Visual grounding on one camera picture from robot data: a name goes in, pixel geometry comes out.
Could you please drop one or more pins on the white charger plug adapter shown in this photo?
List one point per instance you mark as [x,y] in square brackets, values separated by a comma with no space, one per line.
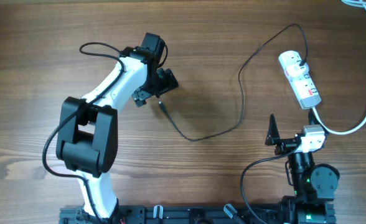
[296,70]

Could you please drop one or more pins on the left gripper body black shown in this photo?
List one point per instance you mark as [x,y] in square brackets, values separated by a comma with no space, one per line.
[161,83]

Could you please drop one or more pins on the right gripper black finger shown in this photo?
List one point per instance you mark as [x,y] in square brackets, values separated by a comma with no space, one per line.
[313,119]
[272,136]

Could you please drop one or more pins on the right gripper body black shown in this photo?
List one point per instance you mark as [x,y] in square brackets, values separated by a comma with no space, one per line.
[286,145]

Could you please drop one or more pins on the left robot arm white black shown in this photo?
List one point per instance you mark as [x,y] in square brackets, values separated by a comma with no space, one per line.
[87,138]

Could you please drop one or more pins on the white power strip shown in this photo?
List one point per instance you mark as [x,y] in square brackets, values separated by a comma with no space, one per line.
[303,87]

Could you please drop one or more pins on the black mounting rail base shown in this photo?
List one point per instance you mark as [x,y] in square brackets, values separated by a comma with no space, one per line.
[269,213]

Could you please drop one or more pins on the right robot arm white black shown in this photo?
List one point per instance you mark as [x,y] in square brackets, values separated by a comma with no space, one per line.
[314,185]

